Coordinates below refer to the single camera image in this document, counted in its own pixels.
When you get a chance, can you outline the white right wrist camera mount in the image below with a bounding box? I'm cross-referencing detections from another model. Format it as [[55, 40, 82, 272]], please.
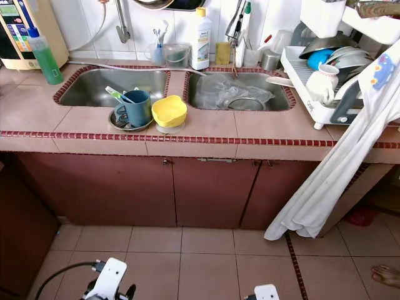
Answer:
[[254, 284, 280, 300]]

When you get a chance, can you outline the white dish rack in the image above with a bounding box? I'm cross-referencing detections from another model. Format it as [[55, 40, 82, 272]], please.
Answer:
[[280, 45, 376, 130]]

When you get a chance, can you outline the chrome sink faucet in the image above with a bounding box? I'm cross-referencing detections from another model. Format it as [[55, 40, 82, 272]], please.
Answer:
[[226, 0, 251, 48]]

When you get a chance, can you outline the round metal strainer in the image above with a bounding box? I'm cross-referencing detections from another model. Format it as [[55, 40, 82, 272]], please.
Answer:
[[227, 97, 266, 112]]

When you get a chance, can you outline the white ceramic plate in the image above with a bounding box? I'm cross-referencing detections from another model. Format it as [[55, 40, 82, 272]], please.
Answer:
[[328, 47, 376, 69]]

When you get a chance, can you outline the person's bare foot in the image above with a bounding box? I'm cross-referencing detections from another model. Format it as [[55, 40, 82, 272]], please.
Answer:
[[370, 264, 400, 288]]

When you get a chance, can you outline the green soap bottle blue pump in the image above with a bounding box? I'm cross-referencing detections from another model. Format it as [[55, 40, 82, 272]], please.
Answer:
[[17, 0, 64, 86]]

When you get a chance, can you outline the metal wall tap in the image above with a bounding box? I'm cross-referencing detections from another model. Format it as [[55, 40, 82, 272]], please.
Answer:
[[116, 0, 131, 43]]

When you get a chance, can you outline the blue plastic mug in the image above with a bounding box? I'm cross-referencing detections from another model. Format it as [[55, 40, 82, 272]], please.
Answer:
[[114, 89, 152, 128]]

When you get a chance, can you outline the yellow plastic bowl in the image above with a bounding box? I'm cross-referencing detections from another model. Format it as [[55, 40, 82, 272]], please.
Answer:
[[151, 95, 188, 128]]

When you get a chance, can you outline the stainless steel bowl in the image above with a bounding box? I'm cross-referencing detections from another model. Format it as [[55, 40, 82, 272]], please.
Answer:
[[299, 34, 354, 60]]

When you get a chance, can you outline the white water hose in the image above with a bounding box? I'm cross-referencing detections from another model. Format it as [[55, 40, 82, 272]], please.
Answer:
[[69, 60, 206, 77], [67, 0, 113, 54]]

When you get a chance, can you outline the clear toothbrush cup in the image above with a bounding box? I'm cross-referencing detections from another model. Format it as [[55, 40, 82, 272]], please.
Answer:
[[149, 42, 164, 66]]

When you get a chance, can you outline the blue bowl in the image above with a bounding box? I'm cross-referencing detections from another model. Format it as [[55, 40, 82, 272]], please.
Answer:
[[306, 49, 335, 71]]

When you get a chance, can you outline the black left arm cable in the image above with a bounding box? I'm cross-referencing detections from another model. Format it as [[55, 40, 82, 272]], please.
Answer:
[[36, 262, 101, 300]]

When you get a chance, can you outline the yellow sponge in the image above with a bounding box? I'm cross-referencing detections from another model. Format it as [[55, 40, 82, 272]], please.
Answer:
[[215, 42, 232, 66]]

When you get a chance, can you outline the clear plastic container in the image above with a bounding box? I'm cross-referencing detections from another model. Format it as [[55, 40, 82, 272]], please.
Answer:
[[162, 43, 192, 68]]

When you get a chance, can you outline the clear plastic bag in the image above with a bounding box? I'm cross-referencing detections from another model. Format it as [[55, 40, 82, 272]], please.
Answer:
[[192, 74, 276, 111]]

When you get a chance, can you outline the hanging metal pan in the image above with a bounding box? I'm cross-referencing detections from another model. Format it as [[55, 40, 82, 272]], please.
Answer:
[[131, 0, 206, 12]]

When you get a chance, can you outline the clear drinking glass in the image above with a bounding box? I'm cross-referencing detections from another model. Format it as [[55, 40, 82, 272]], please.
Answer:
[[155, 124, 185, 134]]

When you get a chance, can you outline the beige water ionizer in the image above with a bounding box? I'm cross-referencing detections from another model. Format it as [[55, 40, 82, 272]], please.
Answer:
[[0, 0, 69, 71]]

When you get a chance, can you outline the white bottle yellow cap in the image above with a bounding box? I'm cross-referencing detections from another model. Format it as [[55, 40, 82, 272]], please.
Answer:
[[191, 7, 213, 71]]

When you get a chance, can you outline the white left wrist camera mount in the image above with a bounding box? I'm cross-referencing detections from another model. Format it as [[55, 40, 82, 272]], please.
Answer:
[[86, 257, 127, 300]]

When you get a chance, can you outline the white hanging cloth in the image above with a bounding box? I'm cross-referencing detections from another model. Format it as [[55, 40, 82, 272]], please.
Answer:
[[264, 39, 400, 241]]

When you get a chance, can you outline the red floor rag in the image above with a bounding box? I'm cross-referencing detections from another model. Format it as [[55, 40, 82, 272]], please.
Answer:
[[345, 208, 379, 227]]

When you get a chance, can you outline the small steel cup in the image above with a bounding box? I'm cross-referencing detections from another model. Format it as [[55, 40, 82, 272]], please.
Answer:
[[261, 49, 282, 71]]

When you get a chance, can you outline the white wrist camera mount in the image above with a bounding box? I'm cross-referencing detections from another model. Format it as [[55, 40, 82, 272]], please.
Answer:
[[254, 284, 280, 300], [86, 257, 127, 300]]

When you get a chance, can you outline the white plastic container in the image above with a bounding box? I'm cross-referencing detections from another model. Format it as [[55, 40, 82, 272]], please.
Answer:
[[300, 0, 348, 38]]

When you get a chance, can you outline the maroon cabinet door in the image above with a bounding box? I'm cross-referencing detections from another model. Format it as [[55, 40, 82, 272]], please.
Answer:
[[12, 153, 177, 227], [172, 157, 263, 231], [241, 161, 329, 231]]

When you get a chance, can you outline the white ceramic jug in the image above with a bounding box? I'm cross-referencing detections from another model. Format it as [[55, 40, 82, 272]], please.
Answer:
[[306, 64, 341, 106]]

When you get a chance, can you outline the green white toothbrush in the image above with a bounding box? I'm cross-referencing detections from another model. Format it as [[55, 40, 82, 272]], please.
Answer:
[[105, 86, 132, 104]]

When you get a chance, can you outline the white plastic spoon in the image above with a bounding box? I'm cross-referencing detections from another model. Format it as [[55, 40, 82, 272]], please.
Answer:
[[266, 76, 291, 87]]

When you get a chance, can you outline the maroon side cabinet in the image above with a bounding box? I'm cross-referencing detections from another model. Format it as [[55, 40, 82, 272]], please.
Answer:
[[0, 156, 60, 294]]

